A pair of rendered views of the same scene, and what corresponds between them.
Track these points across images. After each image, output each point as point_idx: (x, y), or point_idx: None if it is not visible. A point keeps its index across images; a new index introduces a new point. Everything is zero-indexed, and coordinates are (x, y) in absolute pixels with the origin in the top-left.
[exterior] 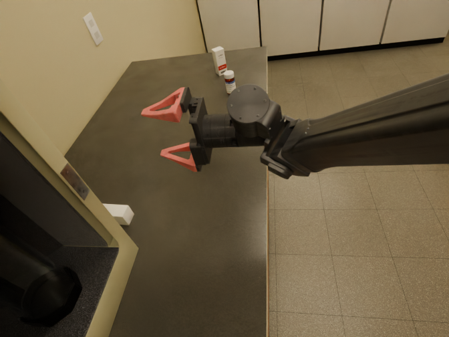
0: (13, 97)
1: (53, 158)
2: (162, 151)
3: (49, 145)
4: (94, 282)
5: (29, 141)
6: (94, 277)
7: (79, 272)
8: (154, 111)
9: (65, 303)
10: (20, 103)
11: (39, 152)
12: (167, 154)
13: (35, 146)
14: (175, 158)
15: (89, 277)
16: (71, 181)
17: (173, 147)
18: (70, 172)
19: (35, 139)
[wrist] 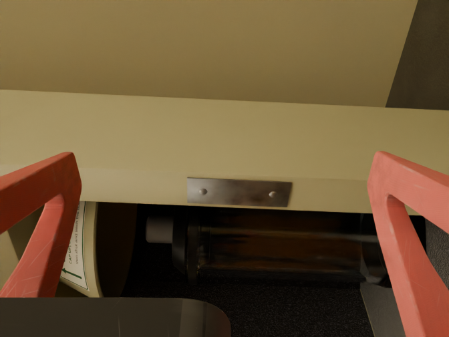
0: (8, 169)
1: (154, 190)
2: (373, 164)
3: (125, 179)
4: (440, 268)
5: (91, 200)
6: (442, 256)
7: (429, 220)
8: (27, 247)
9: (387, 284)
10: (23, 166)
11: (121, 202)
12: (379, 215)
13: (106, 199)
14: (395, 285)
15: (436, 247)
16: (223, 199)
17: (406, 179)
18: (208, 187)
19: (96, 190)
